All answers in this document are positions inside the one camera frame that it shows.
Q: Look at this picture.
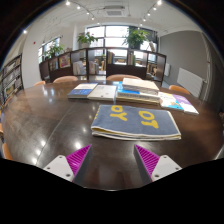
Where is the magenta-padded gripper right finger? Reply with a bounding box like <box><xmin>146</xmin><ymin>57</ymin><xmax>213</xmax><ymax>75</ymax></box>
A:
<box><xmin>133</xmin><ymin>143</ymin><xmax>183</xmax><ymax>186</ymax></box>

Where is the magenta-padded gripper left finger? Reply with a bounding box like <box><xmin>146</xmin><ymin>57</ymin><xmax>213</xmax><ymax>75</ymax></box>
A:
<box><xmin>43</xmin><ymin>143</ymin><xmax>94</xmax><ymax>186</ymax></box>

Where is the orange chair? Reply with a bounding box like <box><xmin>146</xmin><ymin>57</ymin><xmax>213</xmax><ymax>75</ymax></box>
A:
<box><xmin>0</xmin><ymin>142</ymin><xmax>14</xmax><ymax>161</ymax></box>

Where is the purple and white book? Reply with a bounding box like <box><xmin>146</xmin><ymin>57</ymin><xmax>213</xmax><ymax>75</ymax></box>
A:
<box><xmin>172</xmin><ymin>93</ymin><xmax>200</xmax><ymax>116</ymax></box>

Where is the dark blue book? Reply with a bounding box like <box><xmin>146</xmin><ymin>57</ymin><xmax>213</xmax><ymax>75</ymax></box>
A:
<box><xmin>66</xmin><ymin>82</ymin><xmax>99</xmax><ymax>100</ymax></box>

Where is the large bright blue book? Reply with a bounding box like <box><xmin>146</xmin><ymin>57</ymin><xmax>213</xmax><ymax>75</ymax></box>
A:
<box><xmin>115</xmin><ymin>81</ymin><xmax>161</xmax><ymax>105</ymax></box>

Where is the thick white book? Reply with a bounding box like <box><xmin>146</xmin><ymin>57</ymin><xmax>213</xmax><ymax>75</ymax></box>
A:
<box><xmin>121</xmin><ymin>77</ymin><xmax>160</xmax><ymax>96</ymax></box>

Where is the white thin book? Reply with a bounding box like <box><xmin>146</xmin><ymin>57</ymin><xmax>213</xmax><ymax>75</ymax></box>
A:
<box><xmin>87</xmin><ymin>84</ymin><xmax>118</xmax><ymax>102</ymax></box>

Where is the orange chairs group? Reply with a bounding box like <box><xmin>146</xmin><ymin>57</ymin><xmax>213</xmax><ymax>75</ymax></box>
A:
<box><xmin>33</xmin><ymin>73</ymin><xmax>193</xmax><ymax>96</ymax></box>

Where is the dark open shelf unit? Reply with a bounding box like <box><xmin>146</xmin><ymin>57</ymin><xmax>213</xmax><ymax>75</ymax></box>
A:
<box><xmin>38</xmin><ymin>47</ymin><xmax>167</xmax><ymax>88</ymax></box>

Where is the bushy potted green plant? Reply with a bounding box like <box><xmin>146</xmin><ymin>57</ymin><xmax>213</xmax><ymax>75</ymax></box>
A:
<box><xmin>43</xmin><ymin>42</ymin><xmax>65</xmax><ymax>60</ymax></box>

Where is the small potted green plant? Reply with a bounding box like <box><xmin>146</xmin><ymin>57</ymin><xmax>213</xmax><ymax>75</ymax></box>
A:
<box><xmin>77</xmin><ymin>32</ymin><xmax>98</xmax><ymax>49</ymax></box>

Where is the large potted green plant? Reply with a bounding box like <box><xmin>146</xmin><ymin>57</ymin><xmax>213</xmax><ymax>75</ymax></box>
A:
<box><xmin>122</xmin><ymin>27</ymin><xmax>151</xmax><ymax>50</ymax></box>

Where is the ceiling air conditioner unit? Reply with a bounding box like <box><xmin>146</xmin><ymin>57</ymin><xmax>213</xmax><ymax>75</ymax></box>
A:
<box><xmin>102</xmin><ymin>4</ymin><xmax>129</xmax><ymax>18</ymax></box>

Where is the ceiling spotlights group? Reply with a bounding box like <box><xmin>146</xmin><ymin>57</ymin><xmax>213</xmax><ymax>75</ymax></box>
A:
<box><xmin>21</xmin><ymin>0</ymin><xmax>164</xmax><ymax>34</ymax></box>

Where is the large white wall radiator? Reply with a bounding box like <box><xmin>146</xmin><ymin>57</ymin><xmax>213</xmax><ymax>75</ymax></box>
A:
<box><xmin>176</xmin><ymin>67</ymin><xmax>205</xmax><ymax>98</ymax></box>

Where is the small white wall radiator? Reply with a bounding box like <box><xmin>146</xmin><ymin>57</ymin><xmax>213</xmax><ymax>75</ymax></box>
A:
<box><xmin>163</xmin><ymin>63</ymin><xmax>171</xmax><ymax>77</ymax></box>

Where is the tall wall bookshelf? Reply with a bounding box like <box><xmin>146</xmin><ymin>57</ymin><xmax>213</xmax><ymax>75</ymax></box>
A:
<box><xmin>0</xmin><ymin>53</ymin><xmax>24</xmax><ymax>108</ymax></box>

